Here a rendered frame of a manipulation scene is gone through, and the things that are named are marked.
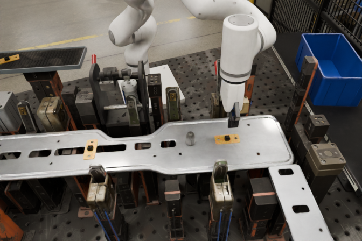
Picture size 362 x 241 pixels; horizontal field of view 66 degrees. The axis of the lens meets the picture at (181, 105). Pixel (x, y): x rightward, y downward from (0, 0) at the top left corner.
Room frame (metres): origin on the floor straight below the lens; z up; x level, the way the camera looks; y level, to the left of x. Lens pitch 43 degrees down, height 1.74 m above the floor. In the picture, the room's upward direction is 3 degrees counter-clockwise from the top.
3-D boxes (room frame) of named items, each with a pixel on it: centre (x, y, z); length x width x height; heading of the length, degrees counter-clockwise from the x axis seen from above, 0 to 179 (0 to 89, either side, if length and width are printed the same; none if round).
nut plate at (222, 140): (0.62, -0.15, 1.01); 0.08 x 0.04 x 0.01; 92
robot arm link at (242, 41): (0.62, -0.16, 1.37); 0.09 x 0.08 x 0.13; 123
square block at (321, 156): (0.50, -0.43, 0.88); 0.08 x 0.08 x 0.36; 2
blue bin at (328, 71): (0.88, -0.58, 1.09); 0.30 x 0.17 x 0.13; 174
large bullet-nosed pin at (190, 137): (0.62, -0.03, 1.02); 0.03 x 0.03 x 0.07
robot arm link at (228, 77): (0.62, -0.15, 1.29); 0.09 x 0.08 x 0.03; 2
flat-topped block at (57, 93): (0.93, 0.55, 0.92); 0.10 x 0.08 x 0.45; 92
